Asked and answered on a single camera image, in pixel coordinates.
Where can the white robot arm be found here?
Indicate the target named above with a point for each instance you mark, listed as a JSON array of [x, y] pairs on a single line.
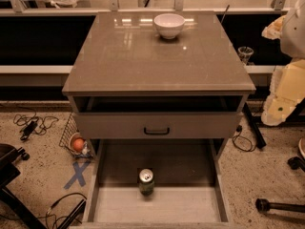
[[287, 88]]

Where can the grey top drawer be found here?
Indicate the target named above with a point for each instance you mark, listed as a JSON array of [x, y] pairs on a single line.
[[191, 117]]

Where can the grey drawer cabinet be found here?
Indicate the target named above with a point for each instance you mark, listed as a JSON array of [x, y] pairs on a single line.
[[124, 55]]

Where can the open grey middle drawer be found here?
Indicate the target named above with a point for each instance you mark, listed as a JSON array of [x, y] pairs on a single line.
[[187, 191]]

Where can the orange ball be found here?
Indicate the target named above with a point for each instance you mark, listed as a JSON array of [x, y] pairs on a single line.
[[78, 145]]

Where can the white ceramic bowl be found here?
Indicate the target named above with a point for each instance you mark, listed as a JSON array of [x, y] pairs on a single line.
[[169, 25]]

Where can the blue tape cross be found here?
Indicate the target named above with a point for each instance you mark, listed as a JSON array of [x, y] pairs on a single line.
[[78, 176]]

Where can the clear glass cup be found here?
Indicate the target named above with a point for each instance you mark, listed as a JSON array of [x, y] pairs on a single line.
[[245, 54]]

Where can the black metal leg bar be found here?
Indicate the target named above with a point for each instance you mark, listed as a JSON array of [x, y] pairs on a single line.
[[260, 142]]

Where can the black chair leg right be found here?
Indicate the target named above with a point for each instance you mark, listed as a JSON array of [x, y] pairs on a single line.
[[263, 205]]

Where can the black drawer handle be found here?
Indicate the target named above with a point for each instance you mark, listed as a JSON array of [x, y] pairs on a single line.
[[147, 131]]

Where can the wire basket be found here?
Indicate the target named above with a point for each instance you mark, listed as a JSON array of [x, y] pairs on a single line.
[[70, 134]]

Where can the black power adapter with cable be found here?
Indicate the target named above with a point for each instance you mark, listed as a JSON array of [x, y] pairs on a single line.
[[33, 125]]

